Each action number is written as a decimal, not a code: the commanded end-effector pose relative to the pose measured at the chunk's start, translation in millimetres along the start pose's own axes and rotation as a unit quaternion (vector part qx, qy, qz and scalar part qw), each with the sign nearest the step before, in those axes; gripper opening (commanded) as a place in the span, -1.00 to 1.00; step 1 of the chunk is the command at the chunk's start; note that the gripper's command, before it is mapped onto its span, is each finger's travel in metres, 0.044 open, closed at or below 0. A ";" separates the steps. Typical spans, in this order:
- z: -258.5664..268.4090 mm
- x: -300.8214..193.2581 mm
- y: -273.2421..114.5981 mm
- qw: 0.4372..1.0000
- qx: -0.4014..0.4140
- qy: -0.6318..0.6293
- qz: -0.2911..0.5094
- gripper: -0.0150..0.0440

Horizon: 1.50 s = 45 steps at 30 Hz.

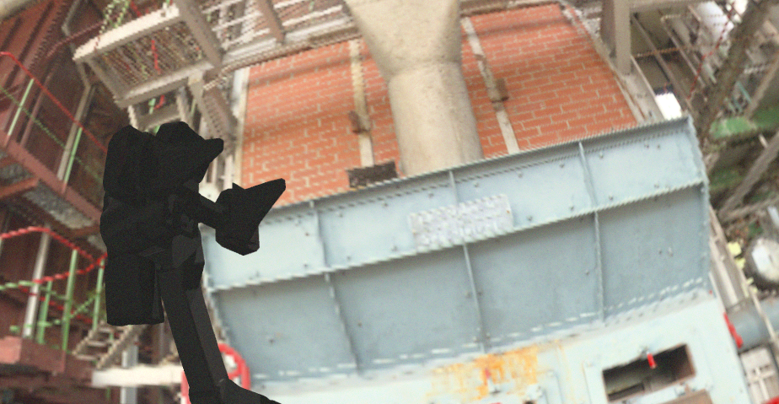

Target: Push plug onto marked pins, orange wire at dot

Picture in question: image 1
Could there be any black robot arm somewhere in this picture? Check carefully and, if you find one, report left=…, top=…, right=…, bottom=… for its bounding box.
left=99, top=121, right=281, bottom=404

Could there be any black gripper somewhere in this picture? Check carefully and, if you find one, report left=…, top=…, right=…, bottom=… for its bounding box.
left=103, top=124, right=286, bottom=256

